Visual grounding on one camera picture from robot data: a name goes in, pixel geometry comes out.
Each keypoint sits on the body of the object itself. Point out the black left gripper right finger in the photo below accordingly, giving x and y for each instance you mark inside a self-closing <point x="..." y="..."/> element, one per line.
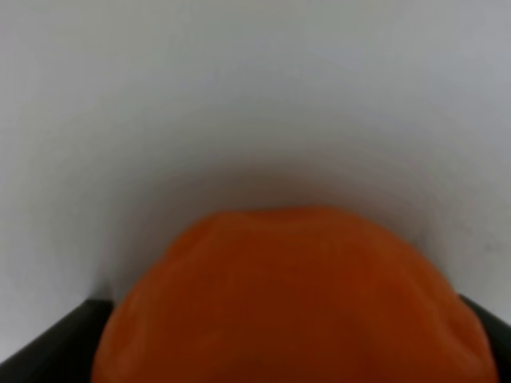
<point x="499" y="334"/>

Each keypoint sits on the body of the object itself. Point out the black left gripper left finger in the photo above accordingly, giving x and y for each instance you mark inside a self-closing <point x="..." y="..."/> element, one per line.
<point x="65" y="352"/>

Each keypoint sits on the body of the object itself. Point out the orange mandarin fruit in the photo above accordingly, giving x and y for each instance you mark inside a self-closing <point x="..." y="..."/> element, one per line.
<point x="308" y="294"/>

